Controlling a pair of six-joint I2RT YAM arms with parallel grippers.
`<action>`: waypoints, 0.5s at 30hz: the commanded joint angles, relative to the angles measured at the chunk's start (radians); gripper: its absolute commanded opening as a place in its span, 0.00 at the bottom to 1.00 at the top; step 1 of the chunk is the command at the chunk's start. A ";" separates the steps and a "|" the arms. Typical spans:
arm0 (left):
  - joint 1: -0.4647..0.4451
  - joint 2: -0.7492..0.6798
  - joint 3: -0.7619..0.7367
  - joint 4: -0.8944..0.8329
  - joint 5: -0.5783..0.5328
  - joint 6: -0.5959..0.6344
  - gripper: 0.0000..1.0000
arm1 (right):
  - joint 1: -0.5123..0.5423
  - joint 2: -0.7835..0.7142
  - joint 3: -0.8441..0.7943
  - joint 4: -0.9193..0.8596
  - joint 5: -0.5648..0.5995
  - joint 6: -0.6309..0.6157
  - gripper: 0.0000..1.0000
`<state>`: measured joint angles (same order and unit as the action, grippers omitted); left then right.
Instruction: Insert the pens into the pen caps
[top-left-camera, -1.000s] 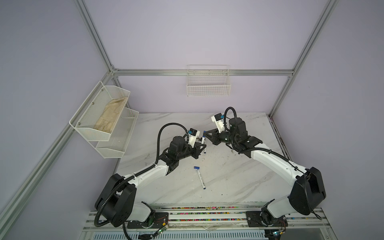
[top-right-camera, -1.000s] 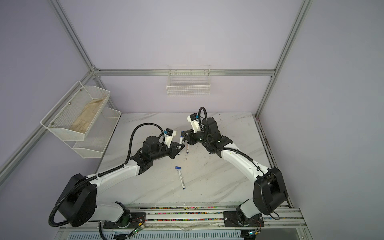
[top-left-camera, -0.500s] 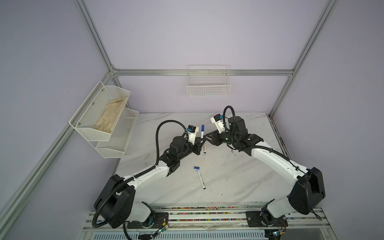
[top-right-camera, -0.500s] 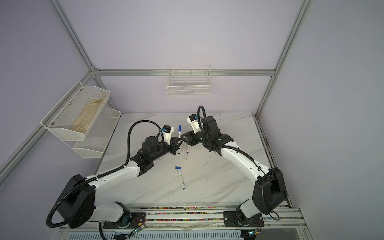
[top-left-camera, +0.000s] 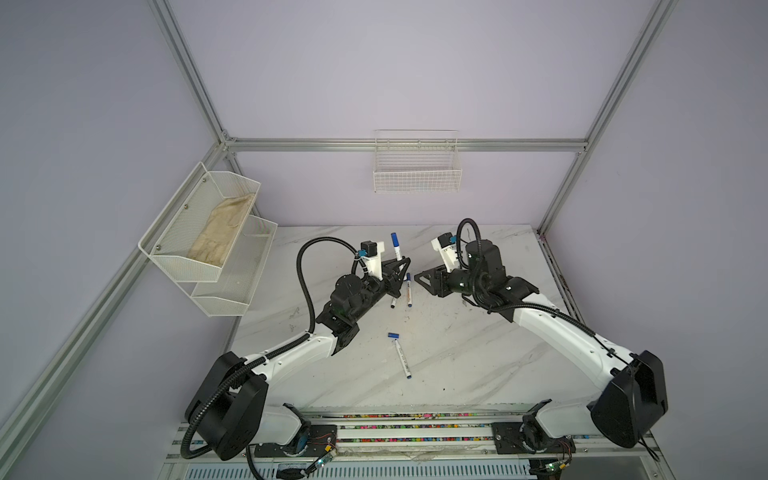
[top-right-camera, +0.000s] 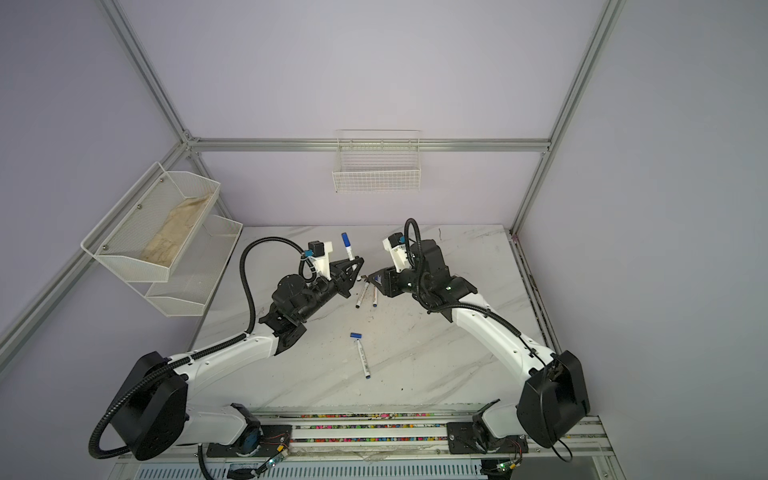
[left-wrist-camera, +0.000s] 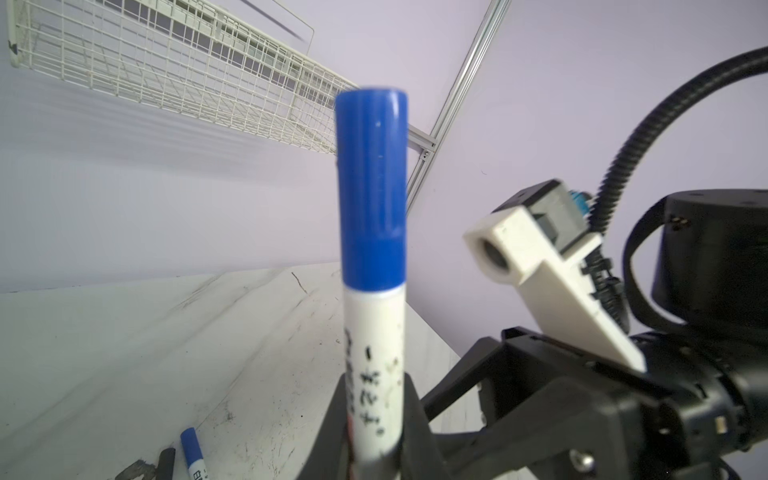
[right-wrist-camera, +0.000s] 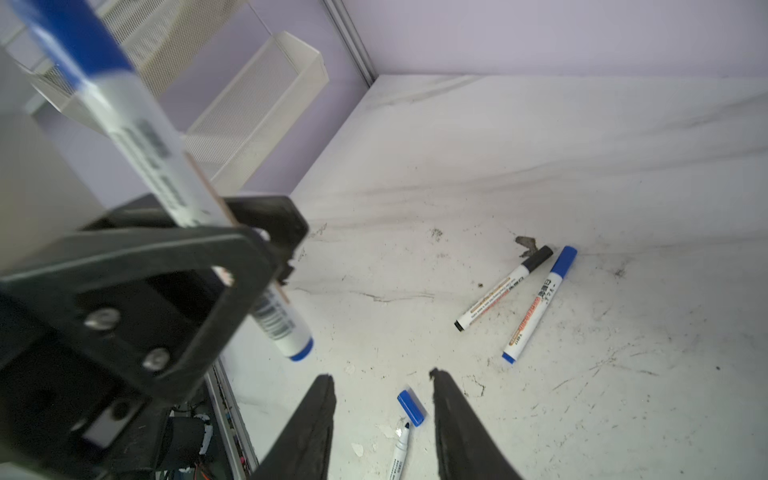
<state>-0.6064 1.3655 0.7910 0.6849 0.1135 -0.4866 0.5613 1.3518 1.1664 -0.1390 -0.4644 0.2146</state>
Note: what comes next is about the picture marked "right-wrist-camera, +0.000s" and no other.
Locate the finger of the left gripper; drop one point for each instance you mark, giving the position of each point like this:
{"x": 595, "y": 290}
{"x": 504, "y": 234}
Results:
{"x": 276, "y": 215}

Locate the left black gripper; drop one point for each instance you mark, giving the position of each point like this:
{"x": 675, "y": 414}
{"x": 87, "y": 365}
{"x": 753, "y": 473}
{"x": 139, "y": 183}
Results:
{"x": 103, "y": 331}

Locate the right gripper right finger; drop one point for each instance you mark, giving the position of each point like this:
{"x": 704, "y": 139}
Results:
{"x": 465, "y": 450}

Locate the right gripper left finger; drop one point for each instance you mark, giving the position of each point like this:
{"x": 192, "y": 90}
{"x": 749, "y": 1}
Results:
{"x": 303, "y": 449}

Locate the white marker pen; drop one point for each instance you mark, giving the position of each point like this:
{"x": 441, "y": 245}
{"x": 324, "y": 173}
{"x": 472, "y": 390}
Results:
{"x": 512, "y": 352}
{"x": 502, "y": 288}
{"x": 121, "y": 106}
{"x": 400, "y": 453}

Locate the upper white mesh shelf basket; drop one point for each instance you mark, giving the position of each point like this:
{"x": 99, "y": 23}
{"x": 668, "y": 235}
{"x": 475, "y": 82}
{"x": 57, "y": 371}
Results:
{"x": 160, "y": 38}

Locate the aluminium rail base frame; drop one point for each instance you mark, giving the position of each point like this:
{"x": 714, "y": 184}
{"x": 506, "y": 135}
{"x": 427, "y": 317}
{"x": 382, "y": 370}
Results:
{"x": 241, "y": 458}

